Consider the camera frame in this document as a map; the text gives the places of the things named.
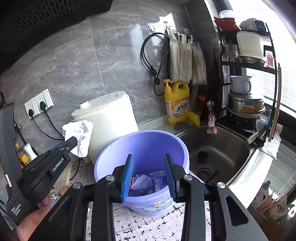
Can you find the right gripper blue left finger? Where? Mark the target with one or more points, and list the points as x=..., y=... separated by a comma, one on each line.
x=126, y=177

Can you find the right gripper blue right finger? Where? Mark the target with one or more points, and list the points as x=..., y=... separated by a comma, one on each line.
x=171, y=176

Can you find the white tissue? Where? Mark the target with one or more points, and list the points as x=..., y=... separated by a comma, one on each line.
x=82, y=131

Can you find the person's left hand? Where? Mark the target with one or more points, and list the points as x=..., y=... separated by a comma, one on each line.
x=32, y=220

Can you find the purple plastic bucket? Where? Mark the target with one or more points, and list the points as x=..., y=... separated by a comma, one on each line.
x=148, y=149

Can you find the silver foil wrapper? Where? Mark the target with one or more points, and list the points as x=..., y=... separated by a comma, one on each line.
x=55, y=197

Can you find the white top oil dispenser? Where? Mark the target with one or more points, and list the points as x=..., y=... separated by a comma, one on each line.
x=29, y=150

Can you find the patterned table mat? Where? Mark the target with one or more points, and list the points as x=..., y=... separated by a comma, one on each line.
x=129, y=225

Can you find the stainless steel sink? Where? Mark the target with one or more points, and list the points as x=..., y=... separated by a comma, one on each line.
x=217, y=157

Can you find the white air fryer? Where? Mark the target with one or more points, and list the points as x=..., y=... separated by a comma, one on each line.
x=112, y=117

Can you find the yellow sponge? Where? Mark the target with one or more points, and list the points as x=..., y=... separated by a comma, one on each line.
x=194, y=118

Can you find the yellow dish soap bottle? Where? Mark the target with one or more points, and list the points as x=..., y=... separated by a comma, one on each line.
x=177, y=100

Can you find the stainless steel pots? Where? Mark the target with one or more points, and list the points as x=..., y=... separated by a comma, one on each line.
x=245, y=105

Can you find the white enamel mug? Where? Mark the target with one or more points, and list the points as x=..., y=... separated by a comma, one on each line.
x=240, y=84

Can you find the white hanging bags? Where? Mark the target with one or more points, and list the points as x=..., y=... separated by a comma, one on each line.
x=187, y=63

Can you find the white container on rack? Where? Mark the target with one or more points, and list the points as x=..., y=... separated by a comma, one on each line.
x=250, y=44

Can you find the white wall socket panel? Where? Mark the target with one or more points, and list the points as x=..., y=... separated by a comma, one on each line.
x=34, y=103

